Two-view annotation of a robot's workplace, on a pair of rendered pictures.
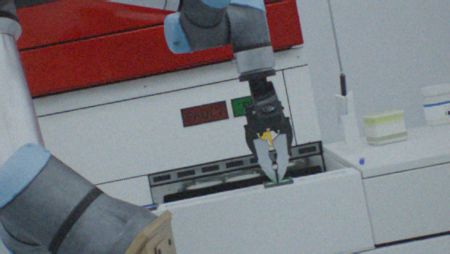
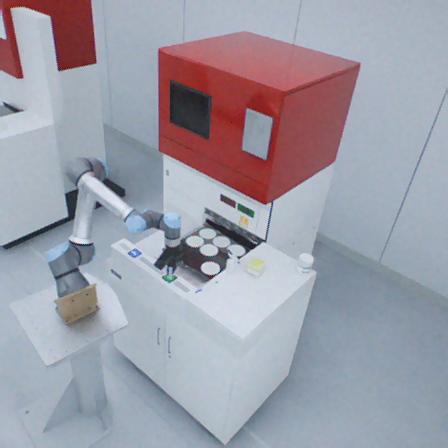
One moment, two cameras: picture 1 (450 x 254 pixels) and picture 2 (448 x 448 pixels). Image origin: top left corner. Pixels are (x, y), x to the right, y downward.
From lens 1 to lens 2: 1.85 m
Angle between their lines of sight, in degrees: 48
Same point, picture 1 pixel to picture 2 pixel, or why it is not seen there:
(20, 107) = (82, 219)
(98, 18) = (197, 145)
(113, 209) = (66, 282)
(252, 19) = (168, 229)
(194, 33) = not seen: hidden behind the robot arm
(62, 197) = (55, 270)
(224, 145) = (231, 216)
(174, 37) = not seen: hidden behind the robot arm
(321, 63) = (413, 145)
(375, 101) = (429, 179)
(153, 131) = (210, 194)
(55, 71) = (180, 155)
